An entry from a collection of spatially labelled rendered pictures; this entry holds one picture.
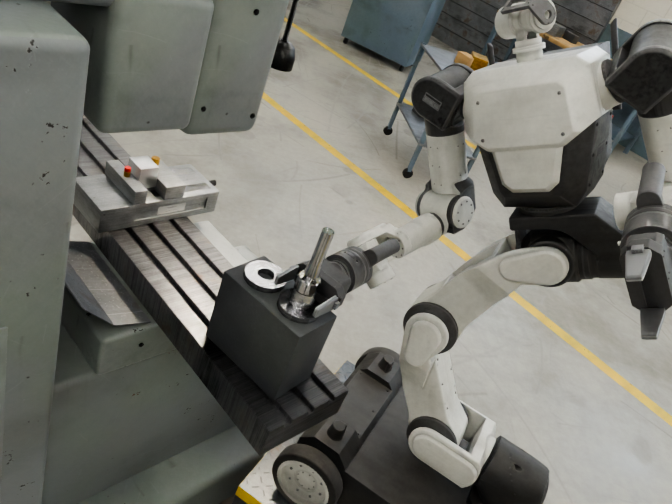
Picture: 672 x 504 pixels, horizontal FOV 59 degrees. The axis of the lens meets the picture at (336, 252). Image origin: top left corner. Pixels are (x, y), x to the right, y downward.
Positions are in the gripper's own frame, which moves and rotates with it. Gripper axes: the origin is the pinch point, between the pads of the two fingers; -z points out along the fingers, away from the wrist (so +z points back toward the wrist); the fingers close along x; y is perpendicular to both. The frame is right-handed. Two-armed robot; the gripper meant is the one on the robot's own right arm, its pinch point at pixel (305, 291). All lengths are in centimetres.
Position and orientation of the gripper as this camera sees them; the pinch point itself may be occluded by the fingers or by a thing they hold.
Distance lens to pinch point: 117.9
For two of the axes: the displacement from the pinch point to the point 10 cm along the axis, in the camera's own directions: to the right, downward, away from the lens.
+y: -3.2, 7.8, 5.4
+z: 6.0, -2.8, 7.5
